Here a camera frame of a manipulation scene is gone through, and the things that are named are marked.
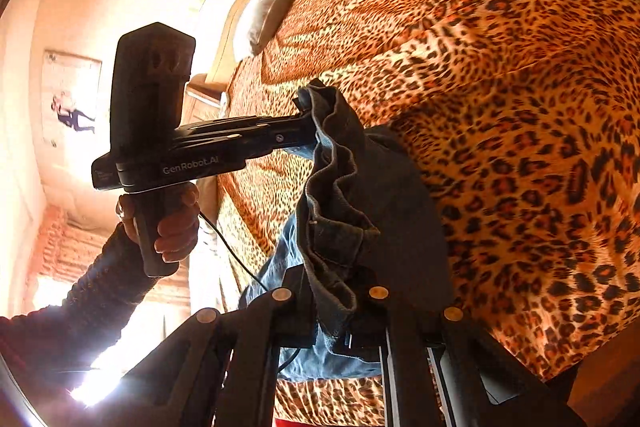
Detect blue denim pants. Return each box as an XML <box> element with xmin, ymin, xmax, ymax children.
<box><xmin>239</xmin><ymin>81</ymin><xmax>452</xmax><ymax>383</ymax></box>

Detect left forearm dark sleeve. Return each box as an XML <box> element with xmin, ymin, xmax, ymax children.
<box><xmin>1</xmin><ymin>225</ymin><xmax>155</xmax><ymax>389</ymax></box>

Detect left hand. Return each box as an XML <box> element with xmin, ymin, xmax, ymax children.
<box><xmin>115</xmin><ymin>182</ymin><xmax>202</xmax><ymax>264</ymax></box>

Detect wooden nightstand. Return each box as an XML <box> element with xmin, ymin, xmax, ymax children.
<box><xmin>181</xmin><ymin>74</ymin><xmax>228</xmax><ymax>124</ymax></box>

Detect grey pillow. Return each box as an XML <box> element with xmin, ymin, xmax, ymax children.
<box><xmin>232</xmin><ymin>0</ymin><xmax>293</xmax><ymax>62</ymax></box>

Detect pink patterned curtain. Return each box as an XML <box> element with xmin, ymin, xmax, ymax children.
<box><xmin>22</xmin><ymin>204</ymin><xmax>191</xmax><ymax>308</ymax></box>

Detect leopard print bedspread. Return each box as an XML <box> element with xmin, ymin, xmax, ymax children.
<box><xmin>214</xmin><ymin>0</ymin><xmax>640</xmax><ymax>427</ymax></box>

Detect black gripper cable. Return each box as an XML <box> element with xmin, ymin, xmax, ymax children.
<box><xmin>198</xmin><ymin>211</ymin><xmax>302</xmax><ymax>373</ymax></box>

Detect wall poster with figure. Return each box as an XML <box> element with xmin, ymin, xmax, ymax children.
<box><xmin>40</xmin><ymin>50</ymin><xmax>102</xmax><ymax>150</ymax></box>

